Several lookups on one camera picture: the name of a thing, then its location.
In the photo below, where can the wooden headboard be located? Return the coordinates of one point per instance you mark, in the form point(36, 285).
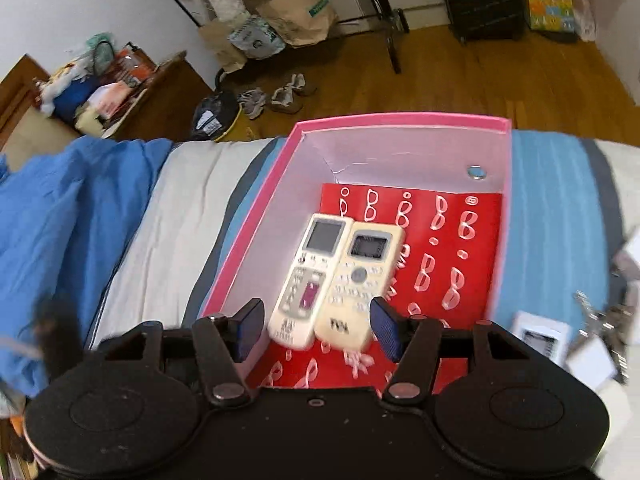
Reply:
point(20, 105)

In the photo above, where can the red printed paper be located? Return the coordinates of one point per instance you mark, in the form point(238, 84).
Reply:
point(450, 260)

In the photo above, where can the wooden nightstand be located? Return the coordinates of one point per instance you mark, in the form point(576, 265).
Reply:
point(165, 95)

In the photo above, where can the colourful gift bag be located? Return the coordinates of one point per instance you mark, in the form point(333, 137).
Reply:
point(550, 10)

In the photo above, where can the small white card box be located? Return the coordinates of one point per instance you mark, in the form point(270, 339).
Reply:
point(542, 332)

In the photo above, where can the pile of clutter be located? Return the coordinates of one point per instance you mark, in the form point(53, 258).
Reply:
point(95, 85)

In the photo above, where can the large brown paper bag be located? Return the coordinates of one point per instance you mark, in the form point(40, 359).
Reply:
point(300, 10)

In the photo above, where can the silver key bunch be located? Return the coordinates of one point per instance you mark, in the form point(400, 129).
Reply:
point(607, 327)

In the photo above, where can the grey sneaker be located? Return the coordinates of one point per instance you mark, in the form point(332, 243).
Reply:
point(251, 101)

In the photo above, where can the cream remote control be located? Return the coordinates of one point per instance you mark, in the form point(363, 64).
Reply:
point(357, 280)

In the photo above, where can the small brown paper bag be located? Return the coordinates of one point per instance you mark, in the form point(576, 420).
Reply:
point(222, 45)

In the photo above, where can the white tag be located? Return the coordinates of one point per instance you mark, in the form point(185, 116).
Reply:
point(590, 362)

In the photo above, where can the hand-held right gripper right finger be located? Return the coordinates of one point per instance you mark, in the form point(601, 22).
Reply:
point(387, 327)

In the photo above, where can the white remote control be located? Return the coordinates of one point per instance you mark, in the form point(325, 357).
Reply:
point(305, 285)

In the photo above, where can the pink storage box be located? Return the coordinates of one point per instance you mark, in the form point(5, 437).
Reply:
point(280, 210)

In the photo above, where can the black bag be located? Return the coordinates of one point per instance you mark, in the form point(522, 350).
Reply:
point(215, 115)

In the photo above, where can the blue blanket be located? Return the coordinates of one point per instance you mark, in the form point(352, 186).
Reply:
point(65, 220)

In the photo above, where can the grey sneakers pair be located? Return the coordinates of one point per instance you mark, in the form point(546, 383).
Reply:
point(292, 92)

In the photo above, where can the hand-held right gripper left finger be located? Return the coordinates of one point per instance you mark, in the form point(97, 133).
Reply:
point(248, 327)

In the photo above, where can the black clothes rack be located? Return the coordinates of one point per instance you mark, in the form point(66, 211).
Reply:
point(387, 15)

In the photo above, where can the clear plastic bag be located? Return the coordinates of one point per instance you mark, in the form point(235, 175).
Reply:
point(585, 0)

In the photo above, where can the patterned plastic bag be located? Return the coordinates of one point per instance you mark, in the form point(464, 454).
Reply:
point(255, 35)

